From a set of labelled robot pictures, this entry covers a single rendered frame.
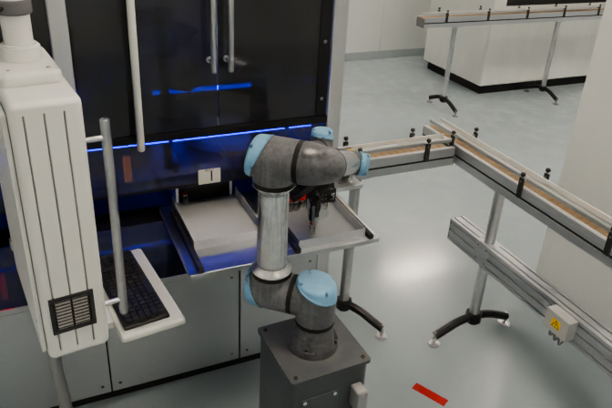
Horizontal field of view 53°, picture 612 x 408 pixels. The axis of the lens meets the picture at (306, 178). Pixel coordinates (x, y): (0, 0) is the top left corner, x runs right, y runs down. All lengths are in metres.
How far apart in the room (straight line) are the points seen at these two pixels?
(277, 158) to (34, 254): 0.66
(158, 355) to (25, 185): 1.31
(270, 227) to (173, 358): 1.22
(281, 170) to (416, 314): 1.95
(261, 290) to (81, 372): 1.13
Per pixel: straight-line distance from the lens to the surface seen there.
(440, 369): 3.07
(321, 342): 1.82
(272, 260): 1.72
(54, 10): 2.04
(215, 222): 2.28
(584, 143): 3.26
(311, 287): 1.73
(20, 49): 1.71
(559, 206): 2.60
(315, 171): 1.53
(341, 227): 2.28
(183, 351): 2.74
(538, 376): 3.20
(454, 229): 3.14
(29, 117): 1.54
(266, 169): 1.56
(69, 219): 1.67
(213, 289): 2.59
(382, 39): 7.97
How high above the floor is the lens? 2.04
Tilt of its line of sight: 26 degrees down
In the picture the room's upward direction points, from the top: 3 degrees clockwise
